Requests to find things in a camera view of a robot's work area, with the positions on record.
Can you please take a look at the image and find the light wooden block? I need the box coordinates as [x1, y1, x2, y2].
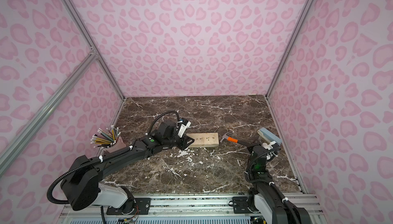
[187, 133, 219, 148]

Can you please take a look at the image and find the orange black claw hammer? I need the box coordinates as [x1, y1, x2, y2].
[220, 132, 254, 147]

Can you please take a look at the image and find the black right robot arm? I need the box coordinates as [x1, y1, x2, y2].
[245, 144, 311, 224]

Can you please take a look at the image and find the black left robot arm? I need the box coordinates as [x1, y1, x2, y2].
[46, 111, 194, 214]

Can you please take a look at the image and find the pink cup of pencils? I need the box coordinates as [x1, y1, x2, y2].
[90, 125, 126, 154]

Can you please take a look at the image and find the grey blue stapler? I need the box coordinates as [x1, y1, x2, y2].
[257, 127, 282, 146]

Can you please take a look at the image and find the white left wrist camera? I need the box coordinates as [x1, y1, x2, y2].
[178, 118, 191, 138]

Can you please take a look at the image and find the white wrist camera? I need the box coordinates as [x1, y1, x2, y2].
[262, 141, 280, 162]
[178, 118, 191, 138]

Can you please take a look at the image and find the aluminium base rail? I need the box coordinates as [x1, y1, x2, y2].
[57, 193, 328, 224]

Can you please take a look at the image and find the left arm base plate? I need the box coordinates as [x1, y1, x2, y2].
[106, 198, 151, 215]

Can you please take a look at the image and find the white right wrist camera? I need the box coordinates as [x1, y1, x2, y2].
[262, 141, 280, 162]

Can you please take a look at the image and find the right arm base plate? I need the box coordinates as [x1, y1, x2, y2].
[228, 196, 259, 214]

